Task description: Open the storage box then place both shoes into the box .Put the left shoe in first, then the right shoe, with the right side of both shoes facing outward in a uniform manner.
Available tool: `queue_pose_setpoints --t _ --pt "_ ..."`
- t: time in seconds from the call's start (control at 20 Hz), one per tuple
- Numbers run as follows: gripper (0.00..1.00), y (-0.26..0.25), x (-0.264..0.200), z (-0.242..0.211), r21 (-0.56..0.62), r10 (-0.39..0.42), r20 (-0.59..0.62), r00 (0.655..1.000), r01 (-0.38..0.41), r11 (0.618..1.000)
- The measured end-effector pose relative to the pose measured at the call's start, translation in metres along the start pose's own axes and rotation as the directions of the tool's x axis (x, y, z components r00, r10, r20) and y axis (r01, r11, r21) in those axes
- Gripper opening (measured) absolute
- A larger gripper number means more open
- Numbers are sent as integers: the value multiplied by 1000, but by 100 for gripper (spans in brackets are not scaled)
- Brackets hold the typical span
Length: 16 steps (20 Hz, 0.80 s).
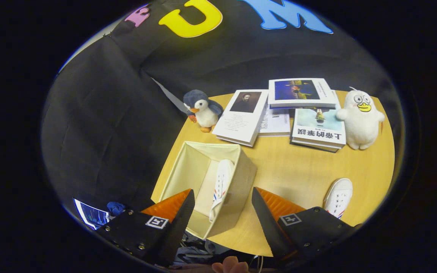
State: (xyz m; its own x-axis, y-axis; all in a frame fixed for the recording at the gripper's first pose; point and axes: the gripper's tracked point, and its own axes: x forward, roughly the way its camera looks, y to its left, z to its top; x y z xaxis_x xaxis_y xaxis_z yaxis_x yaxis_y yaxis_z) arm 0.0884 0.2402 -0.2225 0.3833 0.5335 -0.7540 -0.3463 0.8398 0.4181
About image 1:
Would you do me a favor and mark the book with blue picture cover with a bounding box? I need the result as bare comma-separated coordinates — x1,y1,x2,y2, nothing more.
268,78,338,110

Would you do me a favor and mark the grey blue clothing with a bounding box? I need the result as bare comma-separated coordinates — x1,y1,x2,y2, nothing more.
173,231,226,266

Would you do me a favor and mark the blue penguin plush toy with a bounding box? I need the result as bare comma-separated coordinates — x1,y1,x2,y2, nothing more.
183,89,224,133

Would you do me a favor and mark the white duck plush toy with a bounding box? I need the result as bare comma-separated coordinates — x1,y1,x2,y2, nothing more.
335,87,386,151

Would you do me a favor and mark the white book with portrait cover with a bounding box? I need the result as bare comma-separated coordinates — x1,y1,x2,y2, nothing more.
212,89,269,147

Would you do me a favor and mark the blue cloth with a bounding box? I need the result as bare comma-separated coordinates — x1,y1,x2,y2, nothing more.
107,202,127,217

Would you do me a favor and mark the book with pale sky cover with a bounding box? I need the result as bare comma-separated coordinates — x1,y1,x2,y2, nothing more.
290,108,347,153

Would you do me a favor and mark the thin white booklet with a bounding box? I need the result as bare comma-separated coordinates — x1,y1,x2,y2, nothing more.
258,108,291,137

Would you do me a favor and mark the cream fabric storage box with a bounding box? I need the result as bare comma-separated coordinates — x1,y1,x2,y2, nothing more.
159,141,258,240

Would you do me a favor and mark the open laptop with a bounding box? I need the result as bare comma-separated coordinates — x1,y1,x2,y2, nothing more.
72,198,115,231

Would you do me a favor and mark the white canvas shoe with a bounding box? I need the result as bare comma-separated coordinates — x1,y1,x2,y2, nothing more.
323,178,354,220
208,159,235,223

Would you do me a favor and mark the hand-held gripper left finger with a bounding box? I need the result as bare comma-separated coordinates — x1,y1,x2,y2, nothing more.
96,189,195,267

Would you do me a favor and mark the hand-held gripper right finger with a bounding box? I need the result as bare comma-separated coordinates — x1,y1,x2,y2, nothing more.
252,187,360,262

